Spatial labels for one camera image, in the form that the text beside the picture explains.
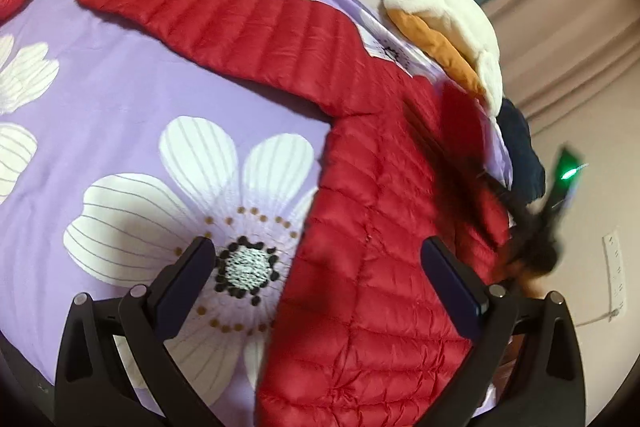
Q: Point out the beige curtain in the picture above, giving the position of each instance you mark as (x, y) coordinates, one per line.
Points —
(557, 54)

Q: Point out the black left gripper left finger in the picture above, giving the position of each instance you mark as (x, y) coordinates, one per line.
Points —
(92, 387)

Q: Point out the white fleece garment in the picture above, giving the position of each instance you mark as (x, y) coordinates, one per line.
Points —
(469, 30)

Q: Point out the orange folded garment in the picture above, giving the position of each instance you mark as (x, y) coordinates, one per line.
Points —
(434, 44)

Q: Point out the navy blue garment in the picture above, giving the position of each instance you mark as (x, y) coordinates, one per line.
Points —
(529, 176)

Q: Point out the white power strip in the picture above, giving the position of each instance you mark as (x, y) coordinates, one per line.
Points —
(616, 275)

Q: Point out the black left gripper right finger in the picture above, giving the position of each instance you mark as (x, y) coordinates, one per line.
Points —
(547, 383)

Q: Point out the red quilted down jacket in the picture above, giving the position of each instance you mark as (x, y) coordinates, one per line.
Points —
(318, 289)

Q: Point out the purple floral bed cover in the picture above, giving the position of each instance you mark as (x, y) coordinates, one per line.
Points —
(86, 95)

